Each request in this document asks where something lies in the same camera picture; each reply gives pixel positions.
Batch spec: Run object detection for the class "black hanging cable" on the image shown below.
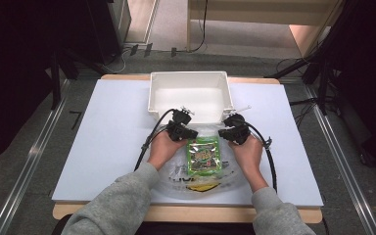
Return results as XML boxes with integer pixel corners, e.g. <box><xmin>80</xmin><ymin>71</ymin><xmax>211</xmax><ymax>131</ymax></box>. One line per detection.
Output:
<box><xmin>190</xmin><ymin>0</ymin><xmax>210</xmax><ymax>54</ymax></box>

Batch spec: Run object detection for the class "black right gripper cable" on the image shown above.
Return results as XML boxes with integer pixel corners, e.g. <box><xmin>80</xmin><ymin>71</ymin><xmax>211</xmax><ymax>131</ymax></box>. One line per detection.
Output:
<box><xmin>231</xmin><ymin>117</ymin><xmax>279</xmax><ymax>194</ymax></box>

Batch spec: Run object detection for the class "person's left hand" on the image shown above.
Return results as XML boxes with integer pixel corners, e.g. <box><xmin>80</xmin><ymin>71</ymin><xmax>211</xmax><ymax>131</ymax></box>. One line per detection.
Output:
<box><xmin>147</xmin><ymin>130</ymin><xmax>189</xmax><ymax>171</ymax></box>

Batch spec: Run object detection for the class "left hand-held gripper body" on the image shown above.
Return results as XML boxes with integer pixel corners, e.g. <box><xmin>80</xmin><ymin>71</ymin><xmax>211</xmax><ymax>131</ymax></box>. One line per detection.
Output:
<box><xmin>165</xmin><ymin>106</ymin><xmax>196</xmax><ymax>142</ymax></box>

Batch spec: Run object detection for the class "green snack packet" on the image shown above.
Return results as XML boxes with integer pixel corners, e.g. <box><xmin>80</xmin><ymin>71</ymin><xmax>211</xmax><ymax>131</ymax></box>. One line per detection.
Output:
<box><xmin>186</xmin><ymin>136</ymin><xmax>223</xmax><ymax>177</ymax></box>

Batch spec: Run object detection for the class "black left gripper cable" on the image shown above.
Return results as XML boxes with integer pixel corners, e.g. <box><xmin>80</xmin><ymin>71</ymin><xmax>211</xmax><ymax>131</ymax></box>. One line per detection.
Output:
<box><xmin>133</xmin><ymin>108</ymin><xmax>176</xmax><ymax>172</ymax></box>

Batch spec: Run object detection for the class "white plastic bin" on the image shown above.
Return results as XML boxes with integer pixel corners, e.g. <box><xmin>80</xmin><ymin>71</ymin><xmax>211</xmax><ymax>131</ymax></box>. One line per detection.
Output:
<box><xmin>147</xmin><ymin>70</ymin><xmax>235</xmax><ymax>125</ymax></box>

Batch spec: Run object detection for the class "white table board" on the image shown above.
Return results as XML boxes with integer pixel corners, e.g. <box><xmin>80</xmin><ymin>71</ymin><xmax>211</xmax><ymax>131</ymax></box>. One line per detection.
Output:
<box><xmin>51</xmin><ymin>78</ymin><xmax>324</xmax><ymax>208</ymax></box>

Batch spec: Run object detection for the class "person's right hand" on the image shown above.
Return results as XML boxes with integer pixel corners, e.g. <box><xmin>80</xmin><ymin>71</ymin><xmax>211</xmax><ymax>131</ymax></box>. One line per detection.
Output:
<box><xmin>227</xmin><ymin>134</ymin><xmax>264</xmax><ymax>179</ymax></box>

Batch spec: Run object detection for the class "white smiley plastic bag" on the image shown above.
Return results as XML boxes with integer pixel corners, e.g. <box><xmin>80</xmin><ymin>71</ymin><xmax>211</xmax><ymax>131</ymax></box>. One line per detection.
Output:
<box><xmin>151</xmin><ymin>122</ymin><xmax>247</xmax><ymax>201</ymax></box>

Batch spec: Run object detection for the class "wooden table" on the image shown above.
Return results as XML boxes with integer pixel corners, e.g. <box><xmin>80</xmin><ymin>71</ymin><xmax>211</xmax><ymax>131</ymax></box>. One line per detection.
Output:
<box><xmin>52</xmin><ymin>73</ymin><xmax>323</xmax><ymax>225</ymax></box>

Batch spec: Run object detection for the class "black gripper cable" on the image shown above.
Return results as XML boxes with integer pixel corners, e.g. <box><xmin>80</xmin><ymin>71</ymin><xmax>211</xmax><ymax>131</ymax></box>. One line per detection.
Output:
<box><xmin>231</xmin><ymin>117</ymin><xmax>279</xmax><ymax>194</ymax></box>
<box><xmin>133</xmin><ymin>108</ymin><xmax>176</xmax><ymax>172</ymax></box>

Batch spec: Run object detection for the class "black cabinet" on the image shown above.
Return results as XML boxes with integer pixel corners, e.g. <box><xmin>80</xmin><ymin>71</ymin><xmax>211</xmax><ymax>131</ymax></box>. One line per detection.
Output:
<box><xmin>83</xmin><ymin>0</ymin><xmax>132</xmax><ymax>66</ymax></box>

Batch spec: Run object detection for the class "metal floor rail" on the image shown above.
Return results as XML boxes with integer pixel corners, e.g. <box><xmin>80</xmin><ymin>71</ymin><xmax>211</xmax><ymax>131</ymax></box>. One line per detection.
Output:
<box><xmin>0</xmin><ymin>78</ymin><xmax>71</xmax><ymax>235</ymax></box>
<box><xmin>305</xmin><ymin>82</ymin><xmax>376</xmax><ymax>235</ymax></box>

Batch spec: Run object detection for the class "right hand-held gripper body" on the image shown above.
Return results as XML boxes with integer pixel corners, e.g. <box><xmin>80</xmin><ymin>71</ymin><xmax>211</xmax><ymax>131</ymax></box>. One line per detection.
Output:
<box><xmin>223</xmin><ymin>104</ymin><xmax>253</xmax><ymax>146</ymax></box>

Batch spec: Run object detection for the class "light wooden furniture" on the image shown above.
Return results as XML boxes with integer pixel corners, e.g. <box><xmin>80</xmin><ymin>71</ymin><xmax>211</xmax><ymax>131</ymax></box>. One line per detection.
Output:
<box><xmin>185</xmin><ymin>0</ymin><xmax>345</xmax><ymax>58</ymax></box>

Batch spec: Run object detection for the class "black tripod stand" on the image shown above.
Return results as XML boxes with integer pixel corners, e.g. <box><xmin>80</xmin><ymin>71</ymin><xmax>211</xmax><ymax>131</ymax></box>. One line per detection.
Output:
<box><xmin>265</xmin><ymin>0</ymin><xmax>351</xmax><ymax>116</ymax></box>

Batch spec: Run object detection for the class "black metal stand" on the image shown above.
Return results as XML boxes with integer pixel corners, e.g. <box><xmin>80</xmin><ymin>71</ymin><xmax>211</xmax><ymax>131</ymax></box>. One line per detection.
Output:
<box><xmin>47</xmin><ymin>47</ymin><xmax>109</xmax><ymax>111</ymax></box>

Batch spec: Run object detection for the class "white floor cable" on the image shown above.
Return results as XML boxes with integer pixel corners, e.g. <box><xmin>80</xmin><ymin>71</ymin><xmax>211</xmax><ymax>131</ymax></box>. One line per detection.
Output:
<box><xmin>102</xmin><ymin>48</ymin><xmax>127</xmax><ymax>74</ymax></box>

